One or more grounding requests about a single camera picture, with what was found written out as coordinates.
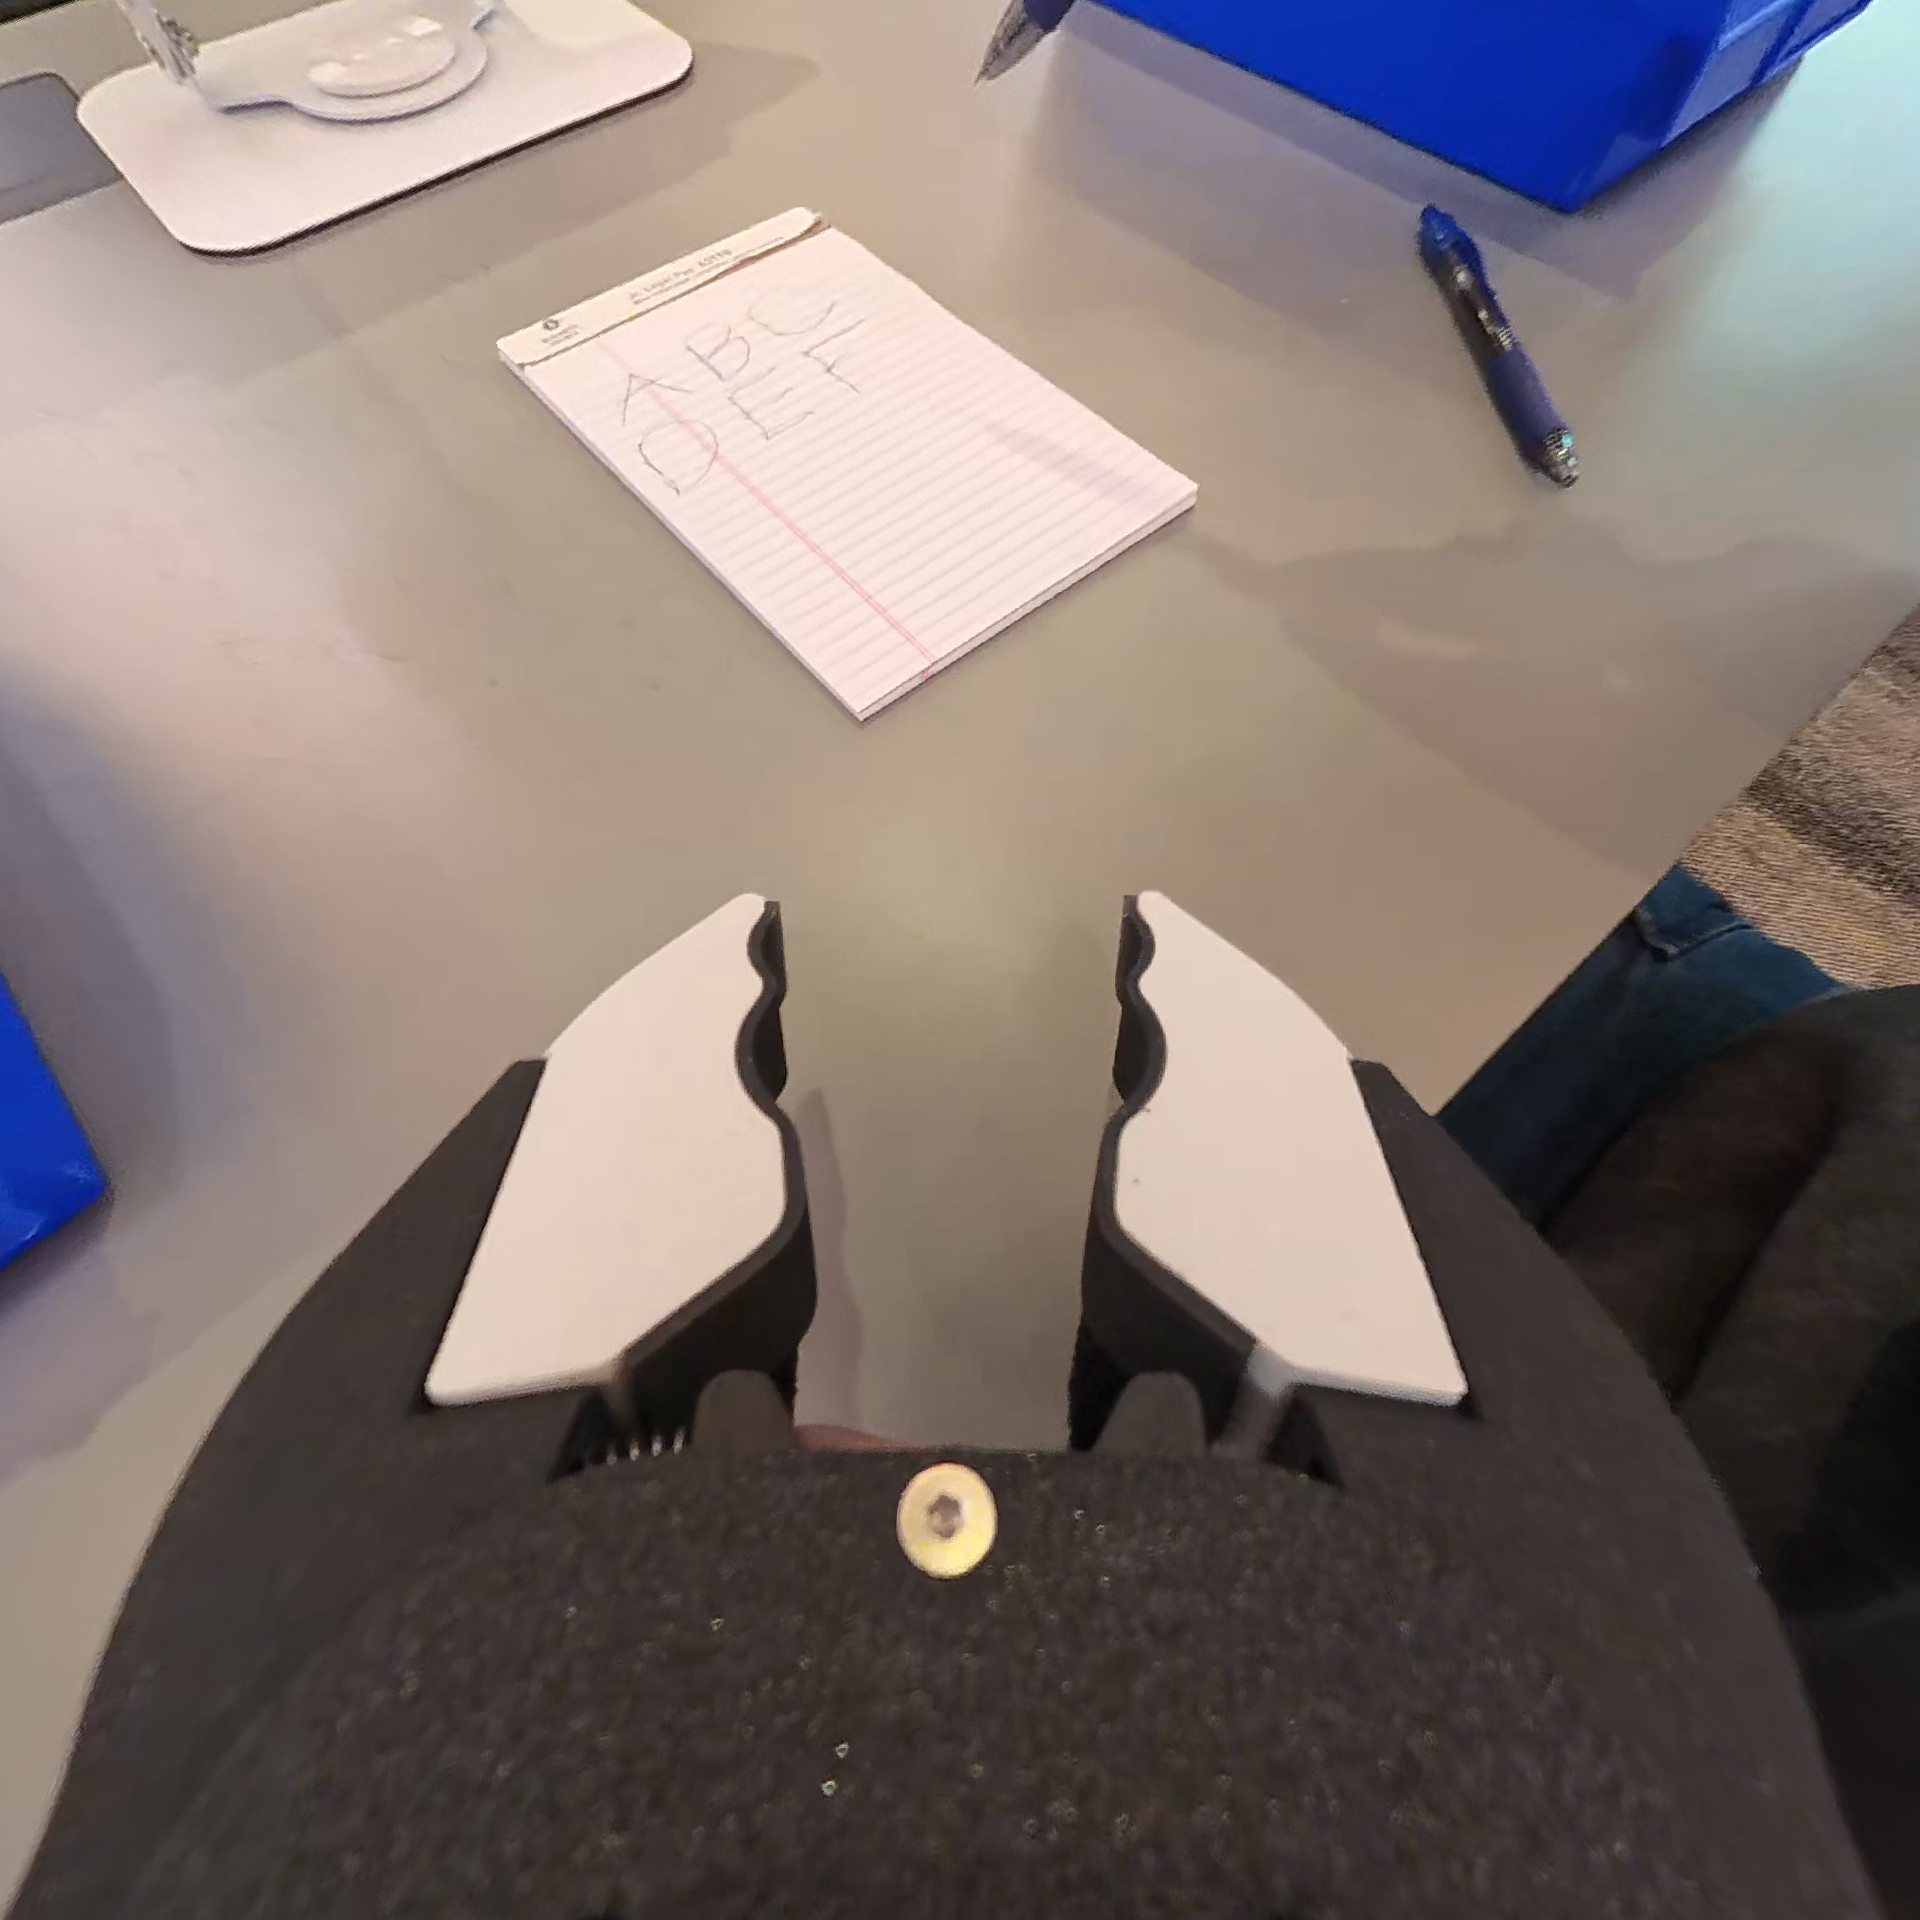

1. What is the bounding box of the person's leg in jeans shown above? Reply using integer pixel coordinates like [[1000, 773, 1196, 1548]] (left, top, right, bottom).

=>
[[1437, 871, 1846, 1202]]

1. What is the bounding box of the white document stand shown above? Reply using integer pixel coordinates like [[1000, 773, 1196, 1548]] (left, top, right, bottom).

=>
[[76, 0, 694, 254]]

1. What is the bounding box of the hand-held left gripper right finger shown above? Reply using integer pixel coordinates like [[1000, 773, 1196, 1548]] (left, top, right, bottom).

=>
[[1067, 891, 1471, 1450]]

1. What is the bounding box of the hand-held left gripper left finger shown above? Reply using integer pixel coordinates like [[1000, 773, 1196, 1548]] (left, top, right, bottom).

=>
[[423, 894, 819, 1443]]

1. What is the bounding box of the blue plastic bin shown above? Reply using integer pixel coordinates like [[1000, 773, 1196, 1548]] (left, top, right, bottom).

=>
[[0, 971, 110, 1274], [1079, 0, 1876, 213]]

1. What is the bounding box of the white lined notepad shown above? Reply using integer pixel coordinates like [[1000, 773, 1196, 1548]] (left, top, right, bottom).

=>
[[496, 207, 1199, 725]]

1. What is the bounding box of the blue retractable pen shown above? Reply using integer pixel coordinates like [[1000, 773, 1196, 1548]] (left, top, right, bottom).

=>
[[976, 0, 1070, 84], [1417, 200, 1582, 490]]

